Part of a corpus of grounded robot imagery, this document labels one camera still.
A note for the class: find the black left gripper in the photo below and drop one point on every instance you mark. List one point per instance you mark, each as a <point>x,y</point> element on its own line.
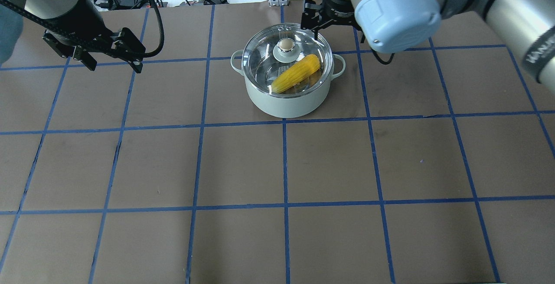
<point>83,20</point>

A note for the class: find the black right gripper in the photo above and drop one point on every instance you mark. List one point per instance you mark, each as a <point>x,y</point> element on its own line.
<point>338,11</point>

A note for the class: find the glass pot lid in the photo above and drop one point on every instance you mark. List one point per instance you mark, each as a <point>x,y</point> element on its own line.
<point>276,48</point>

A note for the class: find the yellow corn cob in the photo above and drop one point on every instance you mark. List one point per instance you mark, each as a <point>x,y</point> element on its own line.
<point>297,73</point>

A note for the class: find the pale green cooking pot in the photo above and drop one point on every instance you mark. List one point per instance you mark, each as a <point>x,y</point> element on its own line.
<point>288,107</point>

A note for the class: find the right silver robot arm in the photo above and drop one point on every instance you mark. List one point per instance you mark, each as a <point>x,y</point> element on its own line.
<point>390,26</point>

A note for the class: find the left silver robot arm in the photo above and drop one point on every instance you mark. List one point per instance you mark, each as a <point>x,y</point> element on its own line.
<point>73,29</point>

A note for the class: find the brown gridded table mat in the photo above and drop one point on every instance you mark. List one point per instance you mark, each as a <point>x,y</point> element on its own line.
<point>438,168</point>

